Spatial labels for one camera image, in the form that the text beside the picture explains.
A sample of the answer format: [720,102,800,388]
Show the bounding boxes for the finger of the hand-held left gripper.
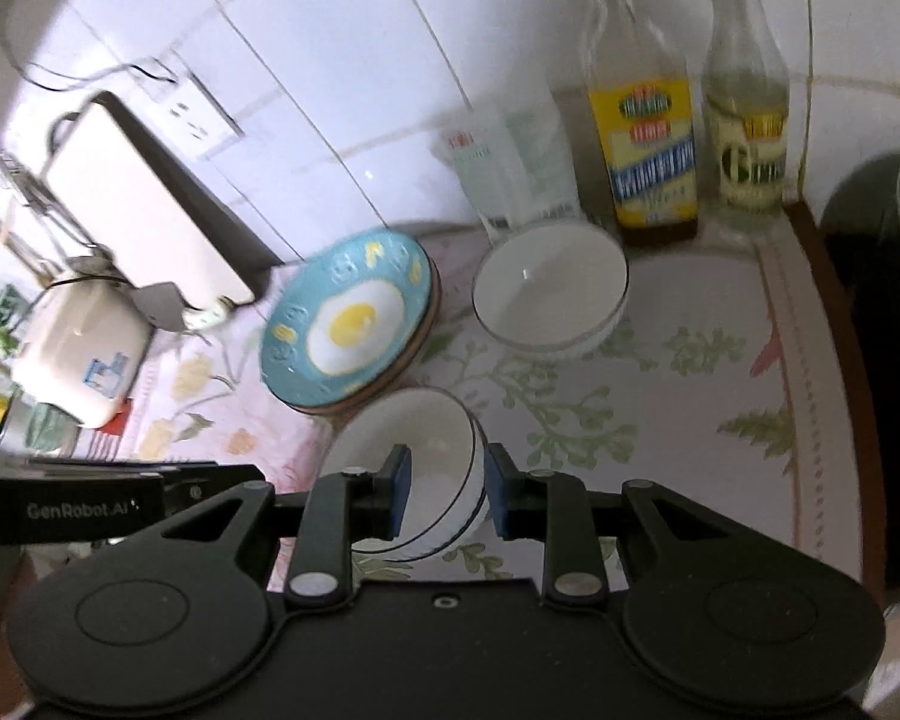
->
[19,463,267,545]

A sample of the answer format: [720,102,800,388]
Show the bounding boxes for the white wall socket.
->
[154,52,245,158]

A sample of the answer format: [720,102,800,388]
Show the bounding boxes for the white cutting board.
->
[45,90,286,307]

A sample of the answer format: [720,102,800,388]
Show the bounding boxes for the yellow label glass bottle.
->
[574,0,702,245]

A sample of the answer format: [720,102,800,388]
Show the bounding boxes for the clear bottle yellow cap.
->
[701,0,792,230]

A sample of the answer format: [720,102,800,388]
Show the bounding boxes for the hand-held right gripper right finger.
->
[486,442,732,611]

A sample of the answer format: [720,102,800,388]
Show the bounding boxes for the white rice cooker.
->
[11,281,155,428]

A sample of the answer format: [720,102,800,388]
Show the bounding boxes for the white plastic seasoning bag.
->
[439,94,582,230]

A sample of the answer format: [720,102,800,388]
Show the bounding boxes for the black cable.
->
[0,0,177,91]

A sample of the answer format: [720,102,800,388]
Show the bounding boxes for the floral tablecloth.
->
[0,225,803,586]

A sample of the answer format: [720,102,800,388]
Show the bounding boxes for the grey plastic holder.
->
[131,281,188,331]

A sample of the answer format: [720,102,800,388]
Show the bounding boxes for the dark green pot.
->
[817,150,900,586]

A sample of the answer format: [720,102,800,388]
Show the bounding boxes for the white bowl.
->
[352,420,490,562]
[487,300,631,361]
[471,221,631,350]
[319,388,488,563]

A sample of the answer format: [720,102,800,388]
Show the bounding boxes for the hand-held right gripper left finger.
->
[161,444,413,611]

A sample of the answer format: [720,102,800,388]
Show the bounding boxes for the hanging metal utensils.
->
[0,154,98,256]

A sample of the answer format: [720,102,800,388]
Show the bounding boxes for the blue fried egg plate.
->
[259,229,432,410]

